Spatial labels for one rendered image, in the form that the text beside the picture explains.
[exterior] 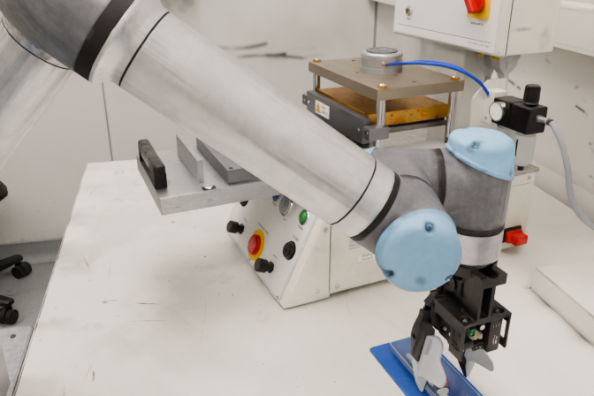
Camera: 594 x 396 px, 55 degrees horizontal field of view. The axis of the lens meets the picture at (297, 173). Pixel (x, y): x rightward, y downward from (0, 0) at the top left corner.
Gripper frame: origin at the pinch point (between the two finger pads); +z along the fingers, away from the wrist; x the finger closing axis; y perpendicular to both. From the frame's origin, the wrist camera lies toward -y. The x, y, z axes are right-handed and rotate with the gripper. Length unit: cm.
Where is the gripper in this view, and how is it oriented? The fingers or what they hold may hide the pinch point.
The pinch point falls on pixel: (441, 372)
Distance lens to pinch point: 86.3
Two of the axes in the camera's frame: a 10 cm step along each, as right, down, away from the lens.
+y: 3.8, 3.5, -8.6
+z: 0.0, 9.3, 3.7
